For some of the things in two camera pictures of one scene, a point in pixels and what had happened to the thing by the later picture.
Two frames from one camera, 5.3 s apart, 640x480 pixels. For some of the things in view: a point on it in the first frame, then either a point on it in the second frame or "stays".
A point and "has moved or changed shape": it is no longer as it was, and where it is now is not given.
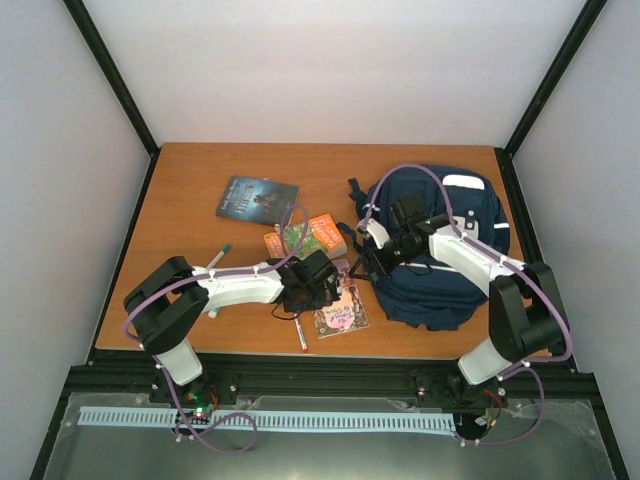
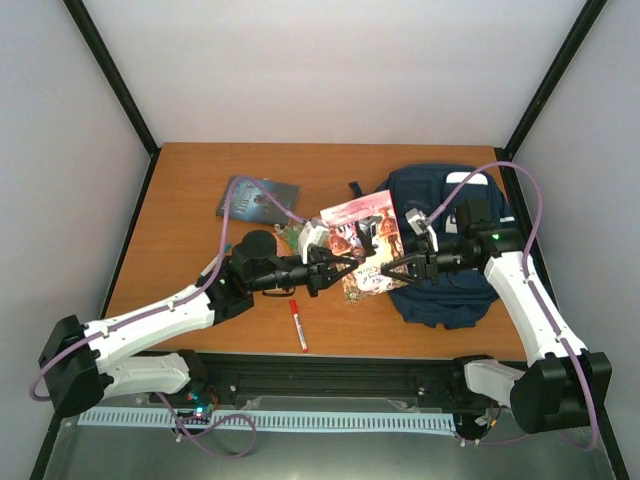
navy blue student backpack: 430,295 has moved or changed shape
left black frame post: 79,14 stays
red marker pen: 300,333 stays
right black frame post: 504,156 stays
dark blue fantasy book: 257,199 stays
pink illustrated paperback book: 345,314 → 366,230
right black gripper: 365,259 → 423,261
